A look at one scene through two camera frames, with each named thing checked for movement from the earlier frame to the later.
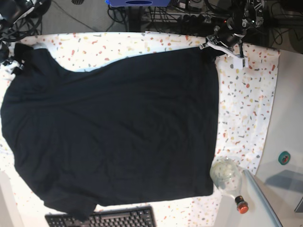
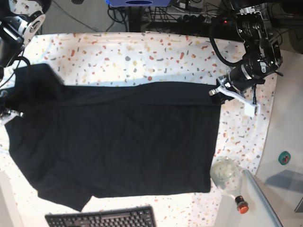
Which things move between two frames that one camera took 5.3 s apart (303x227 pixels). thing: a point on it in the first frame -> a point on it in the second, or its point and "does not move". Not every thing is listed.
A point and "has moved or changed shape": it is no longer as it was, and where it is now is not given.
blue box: (138, 3) does not move
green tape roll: (284, 158) does not move
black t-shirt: (132, 129) has moved or changed shape
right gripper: (227, 38) -> (237, 84)
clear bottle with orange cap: (227, 174) does not move
